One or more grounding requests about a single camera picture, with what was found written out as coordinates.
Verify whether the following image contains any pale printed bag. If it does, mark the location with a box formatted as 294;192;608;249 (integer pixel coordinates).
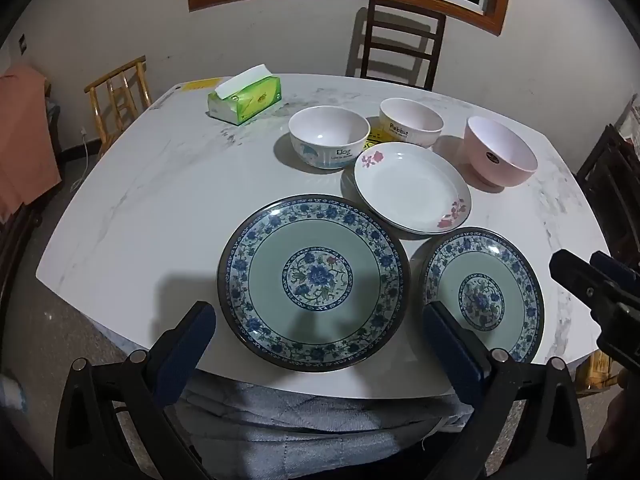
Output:
614;92;640;144

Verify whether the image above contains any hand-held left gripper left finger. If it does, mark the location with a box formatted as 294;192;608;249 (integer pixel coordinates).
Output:
52;301;218;480

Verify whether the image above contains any white power cable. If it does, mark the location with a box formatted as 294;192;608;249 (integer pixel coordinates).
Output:
70;129;93;192

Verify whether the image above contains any dark wooden chair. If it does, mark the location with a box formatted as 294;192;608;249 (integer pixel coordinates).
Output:
359;0;447;92
575;125;640;261

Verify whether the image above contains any yellow cardboard box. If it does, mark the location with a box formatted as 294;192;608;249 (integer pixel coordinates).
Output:
580;350;622;392

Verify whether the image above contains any bamboo chair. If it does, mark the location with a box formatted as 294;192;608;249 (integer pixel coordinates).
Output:
84;56;153;161

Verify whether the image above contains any orange cloth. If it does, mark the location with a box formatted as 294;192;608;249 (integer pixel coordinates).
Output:
0;64;63;223

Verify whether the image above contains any pink bowl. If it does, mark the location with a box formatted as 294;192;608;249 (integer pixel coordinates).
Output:
463;116;539;192

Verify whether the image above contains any white pink-flower plate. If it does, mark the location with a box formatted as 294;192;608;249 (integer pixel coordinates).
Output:
354;142;473;236

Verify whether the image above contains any cream printed bowl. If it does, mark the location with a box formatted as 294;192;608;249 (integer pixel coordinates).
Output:
378;97;445;150

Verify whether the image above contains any white bowl blue print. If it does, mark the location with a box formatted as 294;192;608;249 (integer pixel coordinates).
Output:
288;106;371;171

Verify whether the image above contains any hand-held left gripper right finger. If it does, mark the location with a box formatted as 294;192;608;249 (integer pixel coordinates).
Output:
422;301;588;480

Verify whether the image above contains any green tissue pack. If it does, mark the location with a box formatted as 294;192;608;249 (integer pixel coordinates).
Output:
207;64;283;126

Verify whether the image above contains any large blue floral plate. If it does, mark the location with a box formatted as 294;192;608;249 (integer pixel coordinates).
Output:
217;194;412;373

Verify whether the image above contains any small blue floral plate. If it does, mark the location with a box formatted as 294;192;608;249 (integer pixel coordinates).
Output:
422;227;546;366

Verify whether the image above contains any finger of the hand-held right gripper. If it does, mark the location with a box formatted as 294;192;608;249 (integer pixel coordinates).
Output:
589;251;640;293
549;249;621;319

